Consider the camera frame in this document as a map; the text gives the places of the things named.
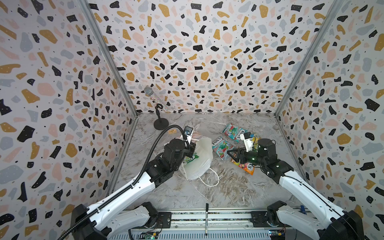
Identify orange fruits candy bag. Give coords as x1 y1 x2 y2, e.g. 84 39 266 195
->
231 159 255 175

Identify teal cherry candy bag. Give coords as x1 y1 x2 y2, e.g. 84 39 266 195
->
212 137 235 161

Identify teal mint candy bag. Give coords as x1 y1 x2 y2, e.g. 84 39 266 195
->
223 123 247 143

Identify white patterned paper bag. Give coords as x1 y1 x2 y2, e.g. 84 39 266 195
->
180 134 220 187

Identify green apple tea candy bag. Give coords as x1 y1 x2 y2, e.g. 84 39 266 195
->
183 153 199 165

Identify yellow green candy bag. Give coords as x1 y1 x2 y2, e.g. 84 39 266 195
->
251 134 261 151

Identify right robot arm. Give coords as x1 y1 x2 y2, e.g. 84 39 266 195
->
227 139 365 240

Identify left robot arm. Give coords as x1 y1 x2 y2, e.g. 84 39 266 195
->
71 139 196 240

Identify black microphone stand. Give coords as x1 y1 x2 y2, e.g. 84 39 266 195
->
154 104 169 130

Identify black marker pen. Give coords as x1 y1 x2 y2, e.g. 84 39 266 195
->
205 203 209 237

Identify glitter microphone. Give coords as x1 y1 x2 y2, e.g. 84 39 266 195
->
144 86 169 113

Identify blue marker pen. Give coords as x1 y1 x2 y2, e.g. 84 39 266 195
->
300 205 307 215

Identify circuit board right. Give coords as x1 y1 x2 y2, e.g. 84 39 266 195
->
269 230 286 240

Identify green circuit board left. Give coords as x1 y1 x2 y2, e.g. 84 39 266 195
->
139 232 159 240

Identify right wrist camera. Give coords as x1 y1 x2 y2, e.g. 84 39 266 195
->
240 132 254 152

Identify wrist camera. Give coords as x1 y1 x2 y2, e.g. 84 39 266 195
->
184 126 194 144
240 132 254 152

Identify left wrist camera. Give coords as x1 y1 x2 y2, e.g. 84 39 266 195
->
184 126 194 144

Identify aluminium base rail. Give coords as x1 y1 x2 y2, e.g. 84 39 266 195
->
82 208 338 240

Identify black corrugated cable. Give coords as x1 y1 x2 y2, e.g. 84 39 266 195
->
56 124 188 240

